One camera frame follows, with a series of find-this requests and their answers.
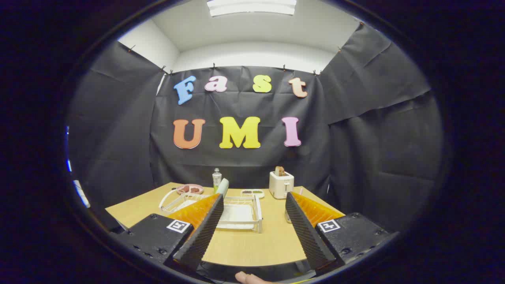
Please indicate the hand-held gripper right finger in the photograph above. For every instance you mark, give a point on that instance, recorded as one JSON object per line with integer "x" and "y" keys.
{"x": 307, "y": 236}

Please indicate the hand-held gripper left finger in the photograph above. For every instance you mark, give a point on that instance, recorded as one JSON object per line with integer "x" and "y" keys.
{"x": 199, "y": 236}

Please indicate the pale green plate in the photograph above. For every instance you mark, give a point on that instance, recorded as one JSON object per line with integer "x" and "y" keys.
{"x": 223, "y": 187}

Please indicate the pink plate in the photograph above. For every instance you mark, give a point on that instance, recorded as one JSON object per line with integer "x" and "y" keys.
{"x": 189, "y": 190}

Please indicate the white divided dish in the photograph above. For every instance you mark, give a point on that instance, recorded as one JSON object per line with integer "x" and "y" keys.
{"x": 252, "y": 193}

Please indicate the white drying mat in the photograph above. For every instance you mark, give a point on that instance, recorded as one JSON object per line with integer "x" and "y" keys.
{"x": 238, "y": 215}

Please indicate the white toaster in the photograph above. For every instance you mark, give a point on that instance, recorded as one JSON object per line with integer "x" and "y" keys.
{"x": 281, "y": 185}

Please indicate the clear bottle with green liquid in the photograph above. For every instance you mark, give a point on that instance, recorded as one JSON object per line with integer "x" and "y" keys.
{"x": 216, "y": 179}

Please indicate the brown bread slice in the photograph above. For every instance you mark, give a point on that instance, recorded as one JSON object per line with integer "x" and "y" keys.
{"x": 280, "y": 171}

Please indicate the black backdrop cloth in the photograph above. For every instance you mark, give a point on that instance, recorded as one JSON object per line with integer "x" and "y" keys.
{"x": 355, "y": 138}

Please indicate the ceiling light panel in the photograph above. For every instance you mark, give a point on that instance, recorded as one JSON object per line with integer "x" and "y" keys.
{"x": 252, "y": 7}

